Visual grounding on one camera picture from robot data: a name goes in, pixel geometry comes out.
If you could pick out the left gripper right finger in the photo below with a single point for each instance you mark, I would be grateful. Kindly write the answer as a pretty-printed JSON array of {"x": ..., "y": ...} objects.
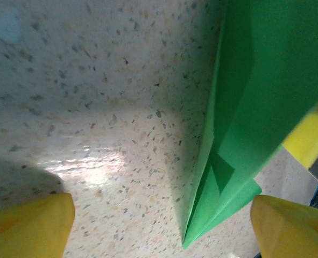
[{"x": 296, "y": 231}]

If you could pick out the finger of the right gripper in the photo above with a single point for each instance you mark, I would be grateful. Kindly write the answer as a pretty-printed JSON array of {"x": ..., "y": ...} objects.
[{"x": 309, "y": 134}]

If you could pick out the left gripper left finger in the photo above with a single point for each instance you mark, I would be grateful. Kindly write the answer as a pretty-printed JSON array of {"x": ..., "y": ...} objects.
[{"x": 27, "y": 231}]

